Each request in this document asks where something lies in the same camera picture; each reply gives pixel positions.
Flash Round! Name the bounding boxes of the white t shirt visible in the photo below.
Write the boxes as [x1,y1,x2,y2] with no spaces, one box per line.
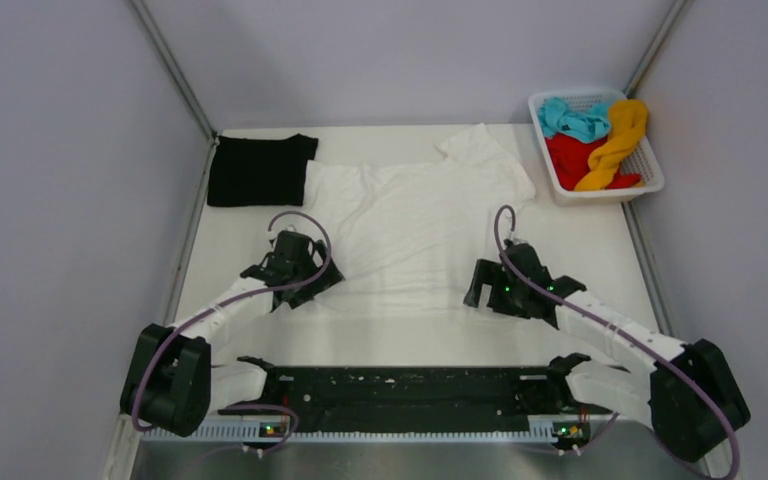
[304,124,536,318]

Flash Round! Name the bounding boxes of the folded black t shirt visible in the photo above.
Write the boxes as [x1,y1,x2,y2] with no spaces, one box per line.
[206,134,319,208]

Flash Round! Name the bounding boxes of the cyan t shirt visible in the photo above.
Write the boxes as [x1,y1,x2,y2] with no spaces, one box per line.
[537,97,612,144]

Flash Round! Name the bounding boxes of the red t shirt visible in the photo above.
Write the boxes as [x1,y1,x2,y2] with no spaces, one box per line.
[545,134,644,191]

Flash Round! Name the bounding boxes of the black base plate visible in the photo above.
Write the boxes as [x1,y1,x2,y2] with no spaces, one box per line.
[256,366,606,434]

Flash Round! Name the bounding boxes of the white plastic basket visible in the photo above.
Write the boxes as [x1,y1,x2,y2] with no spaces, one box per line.
[528,87,664,206]

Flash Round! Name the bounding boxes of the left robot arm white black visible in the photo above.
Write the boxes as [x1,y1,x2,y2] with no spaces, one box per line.
[120,230,344,437]

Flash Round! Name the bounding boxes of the aluminium front rail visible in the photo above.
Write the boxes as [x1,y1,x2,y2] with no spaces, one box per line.
[104,400,729,479]

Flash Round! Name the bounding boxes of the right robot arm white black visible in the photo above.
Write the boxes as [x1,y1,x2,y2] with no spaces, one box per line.
[463,241,751,462]

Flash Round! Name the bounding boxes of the left aluminium corner post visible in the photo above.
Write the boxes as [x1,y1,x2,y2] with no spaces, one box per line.
[125,0,216,139]

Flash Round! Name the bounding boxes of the right aluminium corner post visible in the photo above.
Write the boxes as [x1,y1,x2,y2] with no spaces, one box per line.
[623,0,695,98]

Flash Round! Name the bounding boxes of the aluminium corner post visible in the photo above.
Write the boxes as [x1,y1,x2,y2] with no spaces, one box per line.
[623,0,695,98]
[125,0,216,139]

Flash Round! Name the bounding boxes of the yellow t shirt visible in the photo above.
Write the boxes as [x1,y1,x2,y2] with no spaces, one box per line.
[574,99,648,192]

